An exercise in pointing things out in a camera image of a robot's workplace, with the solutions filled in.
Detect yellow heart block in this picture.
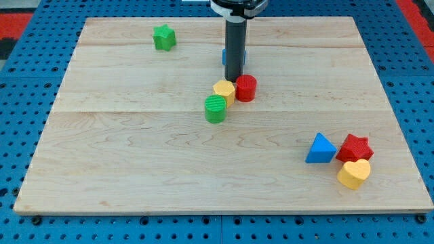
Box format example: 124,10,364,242
336,159,371,190

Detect blue cube block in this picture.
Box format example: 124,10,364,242
222,48,247,66

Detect green cylinder block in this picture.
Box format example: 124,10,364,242
204,95,226,123

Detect blue triangle block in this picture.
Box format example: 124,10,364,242
305,133,337,163

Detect yellow hexagon block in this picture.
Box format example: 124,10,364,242
212,80,235,108

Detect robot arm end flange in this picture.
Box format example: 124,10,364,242
210,0,269,23

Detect green star block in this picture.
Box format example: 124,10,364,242
153,24,176,52

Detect light wooden board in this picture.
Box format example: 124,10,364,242
14,17,433,216

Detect red cylinder block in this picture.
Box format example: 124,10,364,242
235,75,257,102

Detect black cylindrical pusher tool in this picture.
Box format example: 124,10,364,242
224,20,247,82

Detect red star block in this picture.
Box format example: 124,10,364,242
336,134,374,162

